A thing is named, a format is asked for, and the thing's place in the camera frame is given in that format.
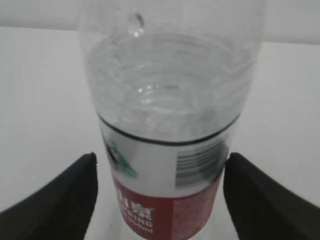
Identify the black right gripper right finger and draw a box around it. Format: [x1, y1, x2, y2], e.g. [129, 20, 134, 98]
[223, 152, 320, 240]

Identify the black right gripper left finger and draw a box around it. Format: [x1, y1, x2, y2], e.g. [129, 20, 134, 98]
[0, 152, 98, 240]

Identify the clear water bottle red label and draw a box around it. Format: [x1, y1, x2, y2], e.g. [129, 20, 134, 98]
[79, 0, 266, 240]

